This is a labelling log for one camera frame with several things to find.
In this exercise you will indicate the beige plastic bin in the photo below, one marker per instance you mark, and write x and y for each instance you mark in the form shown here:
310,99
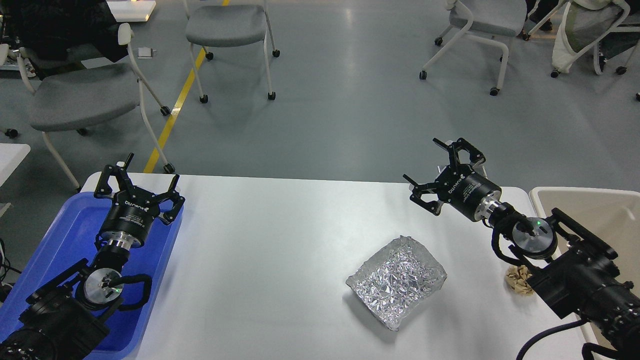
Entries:
613,215

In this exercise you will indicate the white side table left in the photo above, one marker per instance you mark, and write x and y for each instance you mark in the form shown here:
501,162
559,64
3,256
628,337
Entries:
11,155

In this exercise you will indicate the mesh office chair far right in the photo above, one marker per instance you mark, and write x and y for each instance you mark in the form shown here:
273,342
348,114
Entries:
608,28

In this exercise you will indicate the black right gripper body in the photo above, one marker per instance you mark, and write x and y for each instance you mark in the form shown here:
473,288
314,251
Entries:
472,194

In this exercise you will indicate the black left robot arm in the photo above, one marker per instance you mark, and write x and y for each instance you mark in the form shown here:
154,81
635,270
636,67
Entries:
89,289

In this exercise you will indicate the grey chair front left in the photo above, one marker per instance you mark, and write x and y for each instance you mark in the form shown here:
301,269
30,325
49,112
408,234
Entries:
74,100

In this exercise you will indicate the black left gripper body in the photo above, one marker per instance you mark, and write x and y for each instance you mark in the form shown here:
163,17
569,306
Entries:
132,213

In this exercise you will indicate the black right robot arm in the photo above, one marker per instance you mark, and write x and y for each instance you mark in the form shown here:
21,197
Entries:
572,269

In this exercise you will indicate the white table top left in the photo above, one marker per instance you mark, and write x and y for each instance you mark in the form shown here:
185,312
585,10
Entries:
131,11

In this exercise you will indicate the black jacket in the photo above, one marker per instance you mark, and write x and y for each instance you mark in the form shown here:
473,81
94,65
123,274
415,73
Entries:
52,27

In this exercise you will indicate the grey chair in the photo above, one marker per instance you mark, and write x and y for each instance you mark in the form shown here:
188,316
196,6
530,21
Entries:
227,27
74,100
492,22

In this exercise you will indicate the aluminium foil container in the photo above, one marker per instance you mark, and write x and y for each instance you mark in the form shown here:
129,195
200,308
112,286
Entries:
396,279

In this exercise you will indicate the small grey floor box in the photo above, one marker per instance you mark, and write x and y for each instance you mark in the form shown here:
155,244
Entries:
145,53

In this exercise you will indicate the blue plastic tray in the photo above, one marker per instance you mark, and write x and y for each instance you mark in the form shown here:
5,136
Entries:
70,238

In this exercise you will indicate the grey chair top middle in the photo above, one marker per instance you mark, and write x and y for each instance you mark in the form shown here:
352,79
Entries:
227,27

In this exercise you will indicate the grey chair top right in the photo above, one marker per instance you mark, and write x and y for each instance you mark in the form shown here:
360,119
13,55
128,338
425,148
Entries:
492,22

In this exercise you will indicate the crumpled brown paper ball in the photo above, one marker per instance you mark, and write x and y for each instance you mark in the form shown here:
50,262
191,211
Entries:
516,278

